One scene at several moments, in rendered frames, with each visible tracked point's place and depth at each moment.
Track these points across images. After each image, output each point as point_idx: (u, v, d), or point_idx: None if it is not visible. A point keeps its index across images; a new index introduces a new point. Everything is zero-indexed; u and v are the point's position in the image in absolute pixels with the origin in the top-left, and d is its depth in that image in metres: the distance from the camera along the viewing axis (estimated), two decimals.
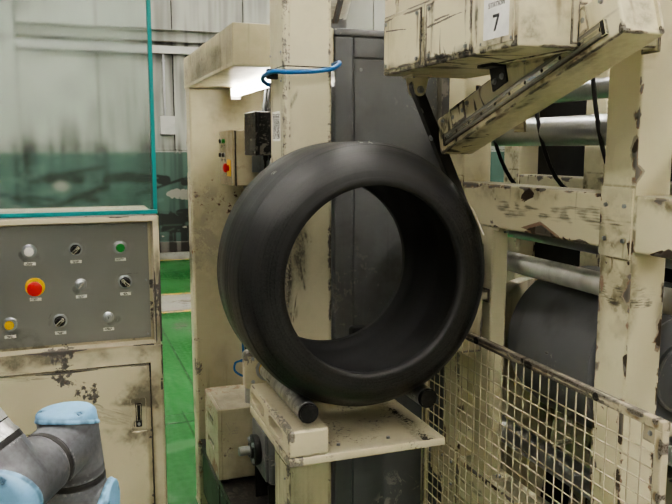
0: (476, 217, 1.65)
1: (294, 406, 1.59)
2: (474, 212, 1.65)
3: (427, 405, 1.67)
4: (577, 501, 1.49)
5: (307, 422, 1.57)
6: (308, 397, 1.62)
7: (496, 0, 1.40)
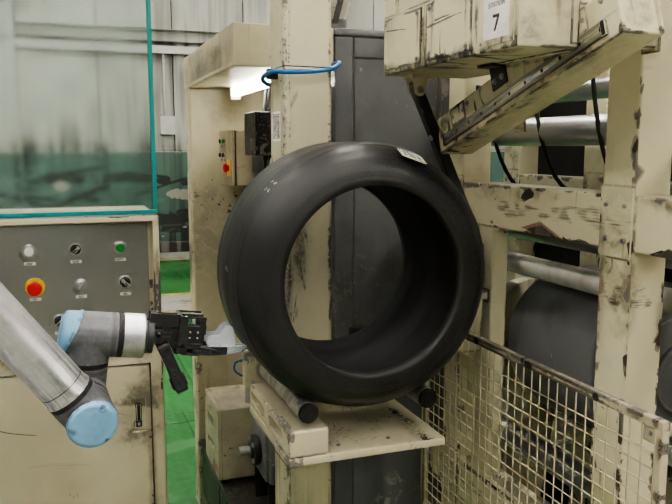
0: (409, 153, 1.57)
1: None
2: (404, 150, 1.58)
3: (433, 394, 1.67)
4: (577, 501, 1.49)
5: (317, 411, 1.58)
6: (292, 405, 1.61)
7: (496, 0, 1.40)
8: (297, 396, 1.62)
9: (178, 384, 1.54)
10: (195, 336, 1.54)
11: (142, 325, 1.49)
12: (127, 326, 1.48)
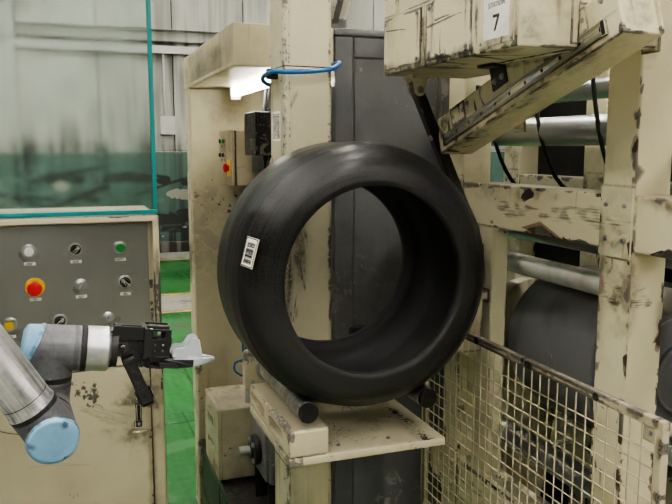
0: (245, 253, 1.48)
1: (299, 400, 1.60)
2: (242, 257, 1.49)
3: (427, 405, 1.67)
4: (577, 501, 1.49)
5: (302, 420, 1.57)
6: None
7: (496, 0, 1.40)
8: None
9: (143, 397, 1.52)
10: (160, 349, 1.52)
11: (105, 338, 1.47)
12: (90, 339, 1.45)
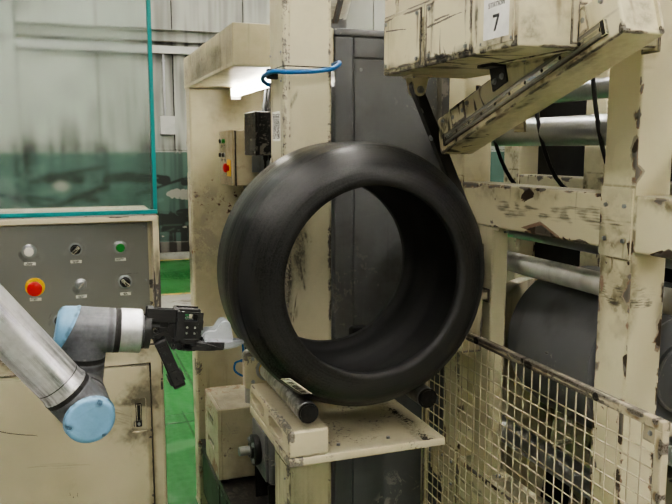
0: (295, 388, 1.55)
1: None
2: (296, 390, 1.56)
3: (425, 393, 1.66)
4: (577, 501, 1.49)
5: (312, 405, 1.57)
6: (294, 414, 1.61)
7: (496, 0, 1.40)
8: (291, 404, 1.62)
9: (175, 379, 1.54)
10: (192, 331, 1.54)
11: (139, 320, 1.48)
12: (124, 321, 1.47)
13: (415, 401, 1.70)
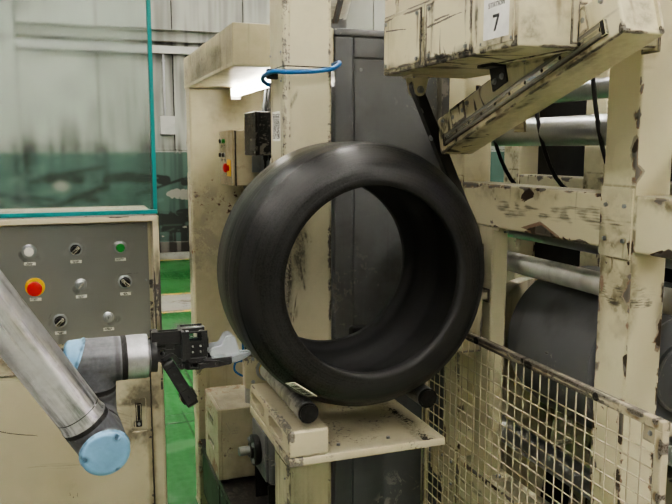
0: (300, 391, 1.56)
1: None
2: (301, 393, 1.57)
3: (429, 392, 1.66)
4: (577, 501, 1.49)
5: (316, 408, 1.58)
6: (292, 408, 1.61)
7: (496, 0, 1.40)
8: (294, 398, 1.62)
9: (187, 398, 1.55)
10: (198, 349, 1.55)
11: (144, 346, 1.49)
12: (129, 349, 1.48)
13: (412, 396, 1.69)
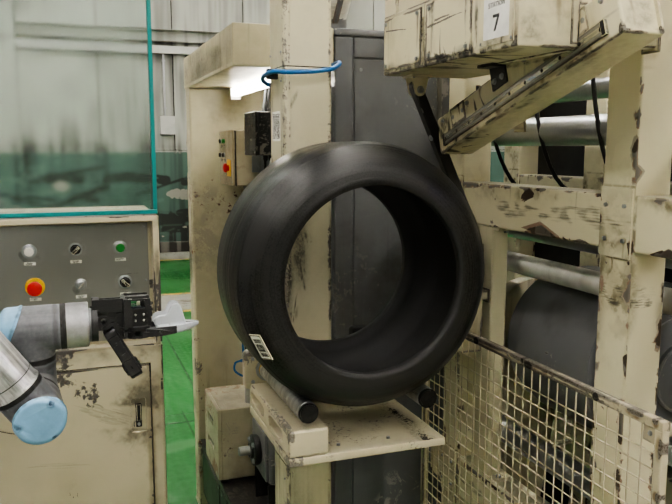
0: (259, 349, 1.52)
1: (308, 399, 1.60)
2: (258, 352, 1.52)
3: (429, 392, 1.67)
4: (577, 501, 1.49)
5: (300, 412, 1.57)
6: None
7: (496, 0, 1.40)
8: None
9: (131, 369, 1.51)
10: (141, 318, 1.50)
11: (83, 314, 1.45)
12: (68, 316, 1.43)
13: (412, 395, 1.69)
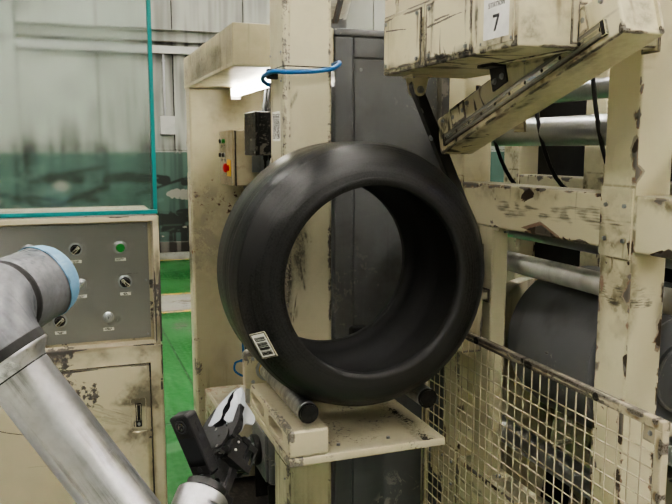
0: (260, 348, 1.52)
1: (308, 399, 1.60)
2: (259, 352, 1.52)
3: (429, 392, 1.67)
4: (577, 501, 1.49)
5: (300, 412, 1.57)
6: None
7: (496, 0, 1.40)
8: None
9: (176, 427, 1.29)
10: None
11: None
12: None
13: (412, 395, 1.69)
